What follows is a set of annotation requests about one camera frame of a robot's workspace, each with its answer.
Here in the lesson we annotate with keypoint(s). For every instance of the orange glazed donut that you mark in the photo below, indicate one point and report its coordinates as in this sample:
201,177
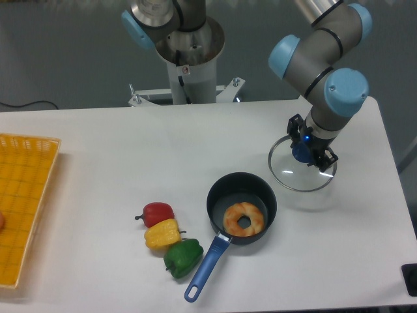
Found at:
243,219

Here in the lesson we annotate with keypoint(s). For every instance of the dark pot blue handle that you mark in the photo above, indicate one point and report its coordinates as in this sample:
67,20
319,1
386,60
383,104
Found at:
230,189

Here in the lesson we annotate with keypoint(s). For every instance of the black device at table edge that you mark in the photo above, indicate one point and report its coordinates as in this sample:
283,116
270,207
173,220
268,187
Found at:
409,272

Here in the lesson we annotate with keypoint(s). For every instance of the green bell pepper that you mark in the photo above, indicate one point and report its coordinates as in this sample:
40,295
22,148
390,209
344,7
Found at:
182,257

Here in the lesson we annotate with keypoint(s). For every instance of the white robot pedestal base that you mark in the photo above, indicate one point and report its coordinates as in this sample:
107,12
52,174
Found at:
191,61

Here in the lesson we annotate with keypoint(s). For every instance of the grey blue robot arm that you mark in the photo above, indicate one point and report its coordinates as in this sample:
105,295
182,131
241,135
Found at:
306,64

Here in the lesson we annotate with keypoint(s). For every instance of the red bell pepper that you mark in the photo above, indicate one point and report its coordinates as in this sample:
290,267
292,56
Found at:
155,212

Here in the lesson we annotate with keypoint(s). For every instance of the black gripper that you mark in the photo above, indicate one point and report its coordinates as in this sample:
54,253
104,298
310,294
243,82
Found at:
310,147

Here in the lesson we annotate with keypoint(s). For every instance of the glass pot lid blue knob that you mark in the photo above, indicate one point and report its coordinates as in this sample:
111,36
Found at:
295,175

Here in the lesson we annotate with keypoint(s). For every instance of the yellow wicker basket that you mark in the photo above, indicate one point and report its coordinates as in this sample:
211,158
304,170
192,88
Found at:
27,163

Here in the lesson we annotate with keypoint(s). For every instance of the yellow bell pepper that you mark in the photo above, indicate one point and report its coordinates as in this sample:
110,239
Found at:
163,235

